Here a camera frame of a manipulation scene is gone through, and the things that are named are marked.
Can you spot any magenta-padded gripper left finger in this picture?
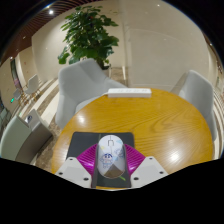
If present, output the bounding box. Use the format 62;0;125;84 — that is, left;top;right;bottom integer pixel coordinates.
54;143;100;189

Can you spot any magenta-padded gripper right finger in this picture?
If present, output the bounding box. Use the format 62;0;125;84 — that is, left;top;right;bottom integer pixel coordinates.
123;143;169;189

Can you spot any white cartoon-print computer mouse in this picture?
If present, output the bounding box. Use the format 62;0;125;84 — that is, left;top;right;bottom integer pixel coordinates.
96;134;127;180

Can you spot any dark grey mouse pad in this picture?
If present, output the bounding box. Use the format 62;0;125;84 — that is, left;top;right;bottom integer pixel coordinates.
65;131;136;190

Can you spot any white power strip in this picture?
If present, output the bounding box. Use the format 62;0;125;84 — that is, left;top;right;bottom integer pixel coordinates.
107;87;153;99

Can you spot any grey-green chair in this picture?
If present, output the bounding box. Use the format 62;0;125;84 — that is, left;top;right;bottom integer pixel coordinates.
0;114;34;164

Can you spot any light grey shell chair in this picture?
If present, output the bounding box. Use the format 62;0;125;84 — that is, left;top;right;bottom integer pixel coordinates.
54;58;128;130
170;69;218;141

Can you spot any small white chair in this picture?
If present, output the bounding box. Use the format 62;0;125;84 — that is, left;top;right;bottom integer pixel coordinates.
24;73;41;101

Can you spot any green potted plant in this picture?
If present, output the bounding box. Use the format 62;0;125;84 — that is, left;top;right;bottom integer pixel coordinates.
57;4;120;71

